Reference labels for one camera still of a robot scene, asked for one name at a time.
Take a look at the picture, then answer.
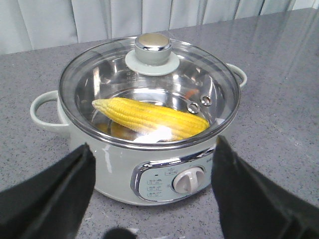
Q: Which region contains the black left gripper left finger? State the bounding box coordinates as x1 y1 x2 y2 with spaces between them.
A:
0 144 96 239

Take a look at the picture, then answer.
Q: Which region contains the yellow corn cob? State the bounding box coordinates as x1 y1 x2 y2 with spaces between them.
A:
92 97 210 141

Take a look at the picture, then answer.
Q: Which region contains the white curtain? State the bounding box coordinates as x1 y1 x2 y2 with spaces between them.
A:
0 0 319 54

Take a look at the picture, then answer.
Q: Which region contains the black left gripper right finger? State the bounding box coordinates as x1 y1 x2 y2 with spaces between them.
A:
211 136 319 239

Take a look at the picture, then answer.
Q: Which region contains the pale green electric pot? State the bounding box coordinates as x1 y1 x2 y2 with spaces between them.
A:
30 59 247 206

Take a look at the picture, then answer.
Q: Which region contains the glass pot lid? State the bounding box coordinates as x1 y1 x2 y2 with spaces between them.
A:
58 33 243 150

